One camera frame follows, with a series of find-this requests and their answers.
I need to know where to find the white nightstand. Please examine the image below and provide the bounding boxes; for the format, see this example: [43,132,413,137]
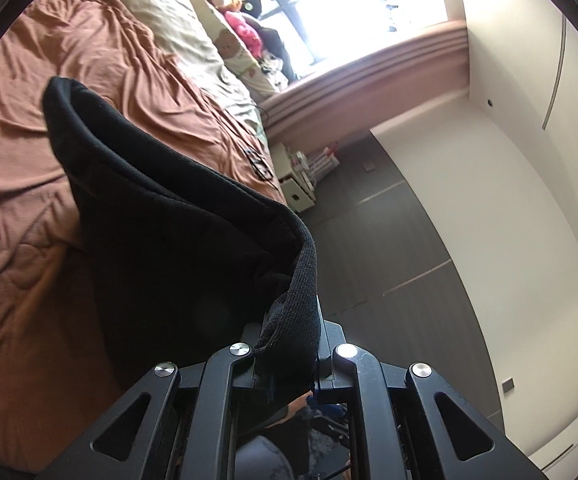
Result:
[271,142,317,213]

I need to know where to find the black eyeglasses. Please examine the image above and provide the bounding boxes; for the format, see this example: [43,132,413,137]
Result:
[244,145,272,181]

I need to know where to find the orange-brown blanket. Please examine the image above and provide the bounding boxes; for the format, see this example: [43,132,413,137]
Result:
[0,0,290,476]

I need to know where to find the striped gift bag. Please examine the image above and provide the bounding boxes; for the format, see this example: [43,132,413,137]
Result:
[296,142,342,181]

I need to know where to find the cream quilt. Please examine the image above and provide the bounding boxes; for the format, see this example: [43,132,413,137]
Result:
[79,0,270,141]

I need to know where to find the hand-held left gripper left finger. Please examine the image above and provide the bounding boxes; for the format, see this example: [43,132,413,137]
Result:
[34,322,275,480]

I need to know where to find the pink cloth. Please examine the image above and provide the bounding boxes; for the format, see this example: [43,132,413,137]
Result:
[224,10,265,53]

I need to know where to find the pink curtain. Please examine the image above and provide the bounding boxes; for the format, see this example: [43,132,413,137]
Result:
[259,20,470,156]

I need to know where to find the person's leg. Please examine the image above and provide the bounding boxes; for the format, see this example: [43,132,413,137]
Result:
[234,435,295,480]

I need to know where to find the black long-sleeve shirt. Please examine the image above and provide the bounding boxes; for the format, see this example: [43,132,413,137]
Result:
[42,76,322,403]

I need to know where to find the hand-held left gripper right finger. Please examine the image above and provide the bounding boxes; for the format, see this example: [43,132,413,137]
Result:
[314,320,550,480]

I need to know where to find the window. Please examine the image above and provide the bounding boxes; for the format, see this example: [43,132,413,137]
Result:
[246,0,450,68]

